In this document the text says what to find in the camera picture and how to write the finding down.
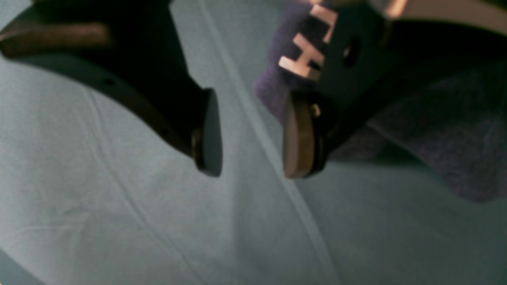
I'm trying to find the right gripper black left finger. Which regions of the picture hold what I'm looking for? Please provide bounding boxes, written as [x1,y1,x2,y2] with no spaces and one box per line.
[1,0,223,177]

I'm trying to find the teal table cloth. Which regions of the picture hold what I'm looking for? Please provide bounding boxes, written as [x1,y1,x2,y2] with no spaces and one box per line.
[1,0,506,285]

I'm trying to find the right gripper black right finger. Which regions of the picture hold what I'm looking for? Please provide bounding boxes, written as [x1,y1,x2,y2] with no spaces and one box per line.
[284,0,507,179]

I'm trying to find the blue heathered T-shirt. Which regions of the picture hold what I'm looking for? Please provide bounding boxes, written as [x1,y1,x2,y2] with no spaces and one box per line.
[255,0,506,202]

